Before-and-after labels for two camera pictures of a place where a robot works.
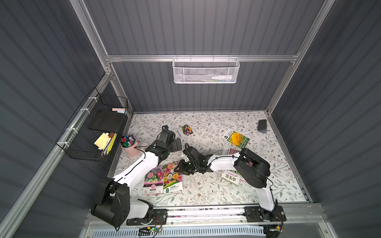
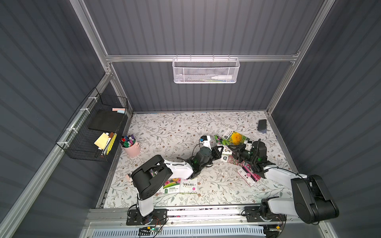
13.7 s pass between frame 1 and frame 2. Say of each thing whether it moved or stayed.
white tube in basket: stayed
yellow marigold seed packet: stayed
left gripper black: moved
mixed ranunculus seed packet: stayed
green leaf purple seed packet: moved
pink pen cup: stayed
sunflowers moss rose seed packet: moved
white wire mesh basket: stayed
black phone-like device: stayed
